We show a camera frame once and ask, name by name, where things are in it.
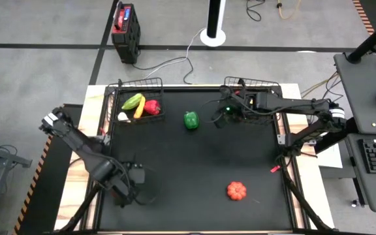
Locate black cart base beam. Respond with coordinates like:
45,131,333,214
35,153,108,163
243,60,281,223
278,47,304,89
314,119,360,154

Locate bright red bell pepper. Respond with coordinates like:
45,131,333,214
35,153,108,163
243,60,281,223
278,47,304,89
144,99,162,116

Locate orange floor cable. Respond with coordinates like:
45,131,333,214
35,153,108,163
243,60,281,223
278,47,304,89
276,0,302,20

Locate black floor mat striped edge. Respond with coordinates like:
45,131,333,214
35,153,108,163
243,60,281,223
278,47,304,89
11,103,84,235

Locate orange pumpkin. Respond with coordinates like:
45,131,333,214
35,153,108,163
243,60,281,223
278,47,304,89
227,181,247,201

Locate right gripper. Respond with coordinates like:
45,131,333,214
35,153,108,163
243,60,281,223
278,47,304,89
213,85,257,128

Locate white paper sheet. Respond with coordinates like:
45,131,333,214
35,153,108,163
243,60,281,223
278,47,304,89
317,142,343,169

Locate black floor cable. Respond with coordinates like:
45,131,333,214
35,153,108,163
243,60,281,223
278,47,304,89
131,57,195,85

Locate thin black cables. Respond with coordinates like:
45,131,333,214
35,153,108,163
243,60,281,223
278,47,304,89
315,76,345,105

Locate black wire basket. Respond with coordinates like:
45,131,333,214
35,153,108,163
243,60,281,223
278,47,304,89
104,77,166,127
222,76,282,127

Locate tan cable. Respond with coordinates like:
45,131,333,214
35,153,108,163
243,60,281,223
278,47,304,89
300,70,339,99

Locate green bell pepper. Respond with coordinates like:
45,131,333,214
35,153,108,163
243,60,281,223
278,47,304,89
183,111,200,130

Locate black table mat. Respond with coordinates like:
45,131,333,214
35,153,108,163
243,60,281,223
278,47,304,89
98,89,293,231

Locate grey computer cart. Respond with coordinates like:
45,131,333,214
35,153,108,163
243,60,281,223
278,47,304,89
334,52,376,213

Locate white floor cable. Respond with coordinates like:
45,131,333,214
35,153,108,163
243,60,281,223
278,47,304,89
142,27,207,81

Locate black monitor pole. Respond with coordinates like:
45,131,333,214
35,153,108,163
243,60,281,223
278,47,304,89
347,12,376,65

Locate black white pole with base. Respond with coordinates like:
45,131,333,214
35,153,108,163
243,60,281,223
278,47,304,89
199,0,227,48

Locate red and black power box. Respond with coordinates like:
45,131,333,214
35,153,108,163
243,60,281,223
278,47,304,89
110,2,142,65

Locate green cucumber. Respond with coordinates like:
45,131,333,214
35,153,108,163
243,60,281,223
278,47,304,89
121,93,143,111

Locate looped black cable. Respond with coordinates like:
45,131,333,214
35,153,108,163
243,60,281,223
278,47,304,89
245,0,266,22

